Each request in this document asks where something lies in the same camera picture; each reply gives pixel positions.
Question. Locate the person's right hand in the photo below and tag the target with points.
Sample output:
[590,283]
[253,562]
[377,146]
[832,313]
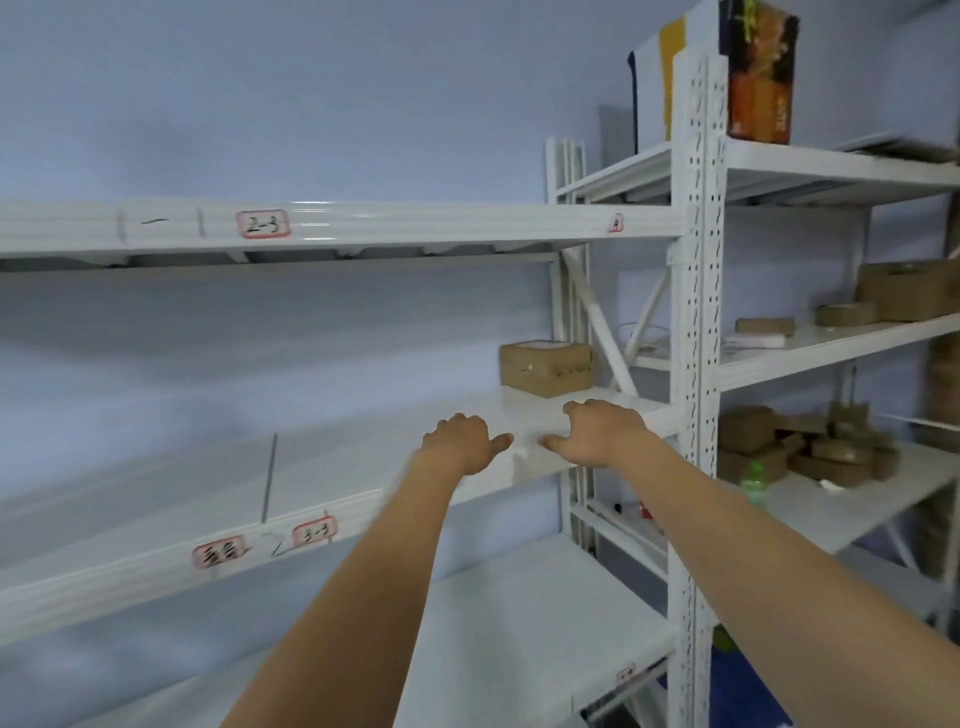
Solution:
[600,435]

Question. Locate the person's left hand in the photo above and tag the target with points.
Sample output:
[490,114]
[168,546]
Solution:
[457,444]

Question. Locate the person's left thumb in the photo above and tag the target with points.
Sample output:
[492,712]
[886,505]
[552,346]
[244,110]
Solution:
[499,444]

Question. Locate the person's right thumb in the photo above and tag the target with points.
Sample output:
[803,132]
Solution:
[559,444]

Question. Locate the person's left forearm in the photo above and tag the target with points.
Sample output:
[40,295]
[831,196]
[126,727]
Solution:
[352,600]

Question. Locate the person's right forearm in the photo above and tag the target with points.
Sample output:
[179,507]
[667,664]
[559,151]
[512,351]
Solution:
[750,585]

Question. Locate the brown cardboard box white label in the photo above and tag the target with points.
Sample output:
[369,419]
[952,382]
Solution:
[546,369]

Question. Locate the long white metal shelf rack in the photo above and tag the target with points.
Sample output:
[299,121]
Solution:
[337,480]

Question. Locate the green plastic bottle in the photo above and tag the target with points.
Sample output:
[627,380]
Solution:
[754,484]

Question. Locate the small red bordered shelf label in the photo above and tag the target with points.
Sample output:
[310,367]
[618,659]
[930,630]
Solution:
[615,223]

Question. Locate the small flat brown box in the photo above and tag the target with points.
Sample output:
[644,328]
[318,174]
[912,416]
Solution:
[765,325]

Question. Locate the pile of brown cardboard boxes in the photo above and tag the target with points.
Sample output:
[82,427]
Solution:
[817,446]

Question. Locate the blue object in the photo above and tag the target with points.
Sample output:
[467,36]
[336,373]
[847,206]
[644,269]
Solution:
[739,694]

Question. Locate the brown tape roll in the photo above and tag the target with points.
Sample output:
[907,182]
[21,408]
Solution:
[846,314]

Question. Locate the white and yellow box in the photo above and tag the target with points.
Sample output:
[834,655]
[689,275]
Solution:
[675,82]

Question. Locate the large brown cardboard box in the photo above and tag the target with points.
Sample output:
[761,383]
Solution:
[911,289]

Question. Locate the dark orange printed box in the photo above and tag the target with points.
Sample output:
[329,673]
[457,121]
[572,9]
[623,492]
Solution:
[761,71]

